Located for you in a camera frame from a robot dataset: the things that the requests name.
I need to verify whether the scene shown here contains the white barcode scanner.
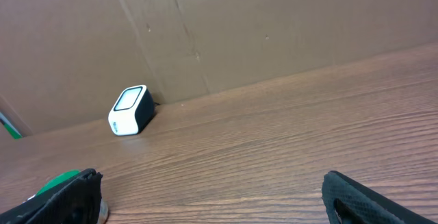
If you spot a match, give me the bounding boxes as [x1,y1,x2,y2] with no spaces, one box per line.
[107,85,155,136]

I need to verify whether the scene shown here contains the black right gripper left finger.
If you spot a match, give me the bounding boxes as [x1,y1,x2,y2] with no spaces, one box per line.
[1,169,103,224]

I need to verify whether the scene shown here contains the green white strip background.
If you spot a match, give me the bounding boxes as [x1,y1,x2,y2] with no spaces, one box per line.
[1,113,23,139]

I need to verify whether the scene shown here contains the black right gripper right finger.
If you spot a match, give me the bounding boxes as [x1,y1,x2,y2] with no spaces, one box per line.
[322,171,435,224]

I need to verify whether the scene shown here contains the green lid jar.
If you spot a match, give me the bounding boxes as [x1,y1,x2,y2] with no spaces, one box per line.
[27,170,110,224]

